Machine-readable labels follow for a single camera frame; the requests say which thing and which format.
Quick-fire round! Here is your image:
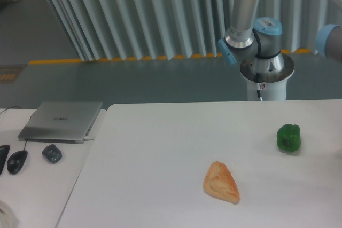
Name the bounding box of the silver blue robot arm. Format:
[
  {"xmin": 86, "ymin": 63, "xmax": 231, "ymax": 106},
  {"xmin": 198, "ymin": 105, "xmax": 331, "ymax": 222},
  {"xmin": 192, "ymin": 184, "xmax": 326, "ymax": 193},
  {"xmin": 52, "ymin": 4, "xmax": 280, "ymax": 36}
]
[{"xmin": 222, "ymin": 0, "xmax": 341, "ymax": 62}]

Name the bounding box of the golden triangular pastry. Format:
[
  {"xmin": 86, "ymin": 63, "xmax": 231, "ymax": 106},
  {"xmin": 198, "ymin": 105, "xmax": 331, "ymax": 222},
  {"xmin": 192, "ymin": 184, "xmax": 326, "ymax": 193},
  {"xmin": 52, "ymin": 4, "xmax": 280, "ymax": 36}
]
[{"xmin": 203, "ymin": 161, "xmax": 240, "ymax": 204}]

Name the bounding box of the silver closed laptop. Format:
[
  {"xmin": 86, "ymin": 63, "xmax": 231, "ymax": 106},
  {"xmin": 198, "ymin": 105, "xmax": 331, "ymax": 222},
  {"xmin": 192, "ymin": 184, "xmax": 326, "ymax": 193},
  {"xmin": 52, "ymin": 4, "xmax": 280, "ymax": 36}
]
[{"xmin": 18, "ymin": 101, "xmax": 103, "ymax": 143}]

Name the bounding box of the corrugated grey folding screen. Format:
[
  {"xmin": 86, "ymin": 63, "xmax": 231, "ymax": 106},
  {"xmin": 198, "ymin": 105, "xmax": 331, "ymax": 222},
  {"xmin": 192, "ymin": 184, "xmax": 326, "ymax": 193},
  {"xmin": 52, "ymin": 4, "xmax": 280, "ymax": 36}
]
[{"xmin": 48, "ymin": 0, "xmax": 341, "ymax": 61}]

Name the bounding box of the green bell pepper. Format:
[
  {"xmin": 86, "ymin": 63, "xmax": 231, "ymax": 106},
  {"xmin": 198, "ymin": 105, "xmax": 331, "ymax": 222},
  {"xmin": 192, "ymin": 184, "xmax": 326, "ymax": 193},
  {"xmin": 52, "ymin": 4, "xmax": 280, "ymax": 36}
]
[{"xmin": 276, "ymin": 124, "xmax": 301, "ymax": 152}]

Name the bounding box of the dark grey small controller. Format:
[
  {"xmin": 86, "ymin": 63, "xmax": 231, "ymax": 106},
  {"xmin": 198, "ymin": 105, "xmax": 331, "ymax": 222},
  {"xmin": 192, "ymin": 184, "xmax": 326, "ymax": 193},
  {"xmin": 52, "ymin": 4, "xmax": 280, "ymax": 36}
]
[{"xmin": 42, "ymin": 144, "xmax": 63, "ymax": 164}]

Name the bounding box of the black computer mouse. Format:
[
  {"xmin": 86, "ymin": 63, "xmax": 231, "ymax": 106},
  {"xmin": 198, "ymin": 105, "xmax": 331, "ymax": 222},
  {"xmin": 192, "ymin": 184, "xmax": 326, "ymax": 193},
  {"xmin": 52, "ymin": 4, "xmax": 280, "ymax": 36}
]
[{"xmin": 7, "ymin": 150, "xmax": 28, "ymax": 175}]

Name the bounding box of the black keyboard edge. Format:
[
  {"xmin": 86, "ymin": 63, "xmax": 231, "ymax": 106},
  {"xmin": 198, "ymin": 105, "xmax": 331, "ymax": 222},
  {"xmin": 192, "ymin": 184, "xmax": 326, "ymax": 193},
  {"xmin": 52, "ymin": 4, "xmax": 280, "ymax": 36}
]
[{"xmin": 0, "ymin": 145, "xmax": 10, "ymax": 175}]

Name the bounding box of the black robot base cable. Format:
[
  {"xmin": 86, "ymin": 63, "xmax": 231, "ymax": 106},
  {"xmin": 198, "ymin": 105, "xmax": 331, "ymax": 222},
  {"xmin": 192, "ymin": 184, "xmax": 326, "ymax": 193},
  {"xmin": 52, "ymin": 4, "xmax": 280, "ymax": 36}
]
[{"xmin": 254, "ymin": 72, "xmax": 263, "ymax": 101}]

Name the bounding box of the white laptop plug cable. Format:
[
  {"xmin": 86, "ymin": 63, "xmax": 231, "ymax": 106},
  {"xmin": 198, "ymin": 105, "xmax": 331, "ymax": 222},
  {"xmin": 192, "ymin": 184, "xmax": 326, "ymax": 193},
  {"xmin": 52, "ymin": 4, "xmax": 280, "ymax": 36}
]
[{"xmin": 84, "ymin": 109, "xmax": 105, "ymax": 141}]

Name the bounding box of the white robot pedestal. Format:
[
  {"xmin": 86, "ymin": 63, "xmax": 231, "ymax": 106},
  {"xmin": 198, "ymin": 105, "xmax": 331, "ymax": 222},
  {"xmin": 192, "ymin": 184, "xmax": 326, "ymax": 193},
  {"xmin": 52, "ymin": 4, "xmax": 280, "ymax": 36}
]
[{"xmin": 240, "ymin": 53, "xmax": 294, "ymax": 101}]

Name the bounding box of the black mouse cable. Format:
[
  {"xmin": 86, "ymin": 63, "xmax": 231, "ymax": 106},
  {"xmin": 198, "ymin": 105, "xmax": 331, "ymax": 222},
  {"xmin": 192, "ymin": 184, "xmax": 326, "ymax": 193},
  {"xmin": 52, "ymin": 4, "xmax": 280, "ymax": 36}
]
[{"xmin": 0, "ymin": 106, "xmax": 41, "ymax": 152}]

